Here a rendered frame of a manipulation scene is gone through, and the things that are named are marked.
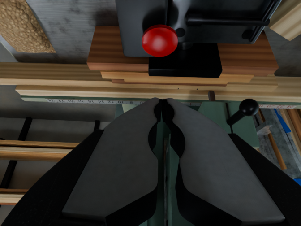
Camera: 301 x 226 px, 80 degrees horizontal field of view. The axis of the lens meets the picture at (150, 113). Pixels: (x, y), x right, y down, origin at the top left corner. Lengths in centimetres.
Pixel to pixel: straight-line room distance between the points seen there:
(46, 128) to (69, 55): 271
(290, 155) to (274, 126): 15
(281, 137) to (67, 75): 99
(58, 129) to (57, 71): 261
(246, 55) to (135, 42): 17
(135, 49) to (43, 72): 25
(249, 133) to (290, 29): 14
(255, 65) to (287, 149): 84
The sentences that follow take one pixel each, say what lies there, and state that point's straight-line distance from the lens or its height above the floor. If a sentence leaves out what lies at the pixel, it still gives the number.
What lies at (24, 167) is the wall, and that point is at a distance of 299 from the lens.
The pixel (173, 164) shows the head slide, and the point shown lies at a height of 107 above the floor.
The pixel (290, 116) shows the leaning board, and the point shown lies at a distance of 175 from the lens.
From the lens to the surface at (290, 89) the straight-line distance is 45.
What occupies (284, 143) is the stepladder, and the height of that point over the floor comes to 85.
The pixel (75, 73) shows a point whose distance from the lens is 37.
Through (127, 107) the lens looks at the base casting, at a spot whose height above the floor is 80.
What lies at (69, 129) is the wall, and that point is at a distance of 292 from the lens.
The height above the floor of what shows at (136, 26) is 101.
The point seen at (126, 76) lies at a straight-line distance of 27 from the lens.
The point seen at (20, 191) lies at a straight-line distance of 236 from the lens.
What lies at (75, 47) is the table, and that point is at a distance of 36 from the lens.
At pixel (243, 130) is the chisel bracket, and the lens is 28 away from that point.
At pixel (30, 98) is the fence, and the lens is 43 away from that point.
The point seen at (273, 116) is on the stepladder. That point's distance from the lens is 113.
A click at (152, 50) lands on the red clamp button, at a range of 16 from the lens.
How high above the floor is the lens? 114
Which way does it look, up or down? 28 degrees down
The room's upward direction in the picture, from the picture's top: 179 degrees counter-clockwise
